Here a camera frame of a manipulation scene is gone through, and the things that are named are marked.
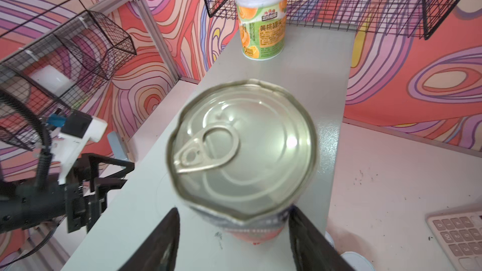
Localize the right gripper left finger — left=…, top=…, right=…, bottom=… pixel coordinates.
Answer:
left=119, top=208, right=180, bottom=271

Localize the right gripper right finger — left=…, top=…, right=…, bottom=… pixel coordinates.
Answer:
left=288, top=207, right=353, bottom=271

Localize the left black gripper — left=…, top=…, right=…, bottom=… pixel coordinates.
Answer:
left=48, top=110, right=136, bottom=234

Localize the blue label tin can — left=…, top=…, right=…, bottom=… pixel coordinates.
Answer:
left=166, top=79, right=318, bottom=244

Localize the green orange peach can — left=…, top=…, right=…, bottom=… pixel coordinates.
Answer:
left=235, top=0, right=287, bottom=61

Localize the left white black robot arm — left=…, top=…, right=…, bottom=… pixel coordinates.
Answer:
left=1, top=86, right=152, bottom=264

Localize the grey blue sponge block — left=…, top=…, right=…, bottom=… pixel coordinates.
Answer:
left=107, top=131, right=131, bottom=161

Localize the yellow label can right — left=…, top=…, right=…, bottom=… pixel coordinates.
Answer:
left=341, top=252, right=375, bottom=271

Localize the white tape roll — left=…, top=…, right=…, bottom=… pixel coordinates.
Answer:
left=30, top=65, right=75, bottom=97

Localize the pink calculator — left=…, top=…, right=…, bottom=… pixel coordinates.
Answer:
left=426, top=210, right=481, bottom=270

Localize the black wire basket left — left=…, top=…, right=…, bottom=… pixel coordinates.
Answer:
left=0, top=0, right=138, bottom=152

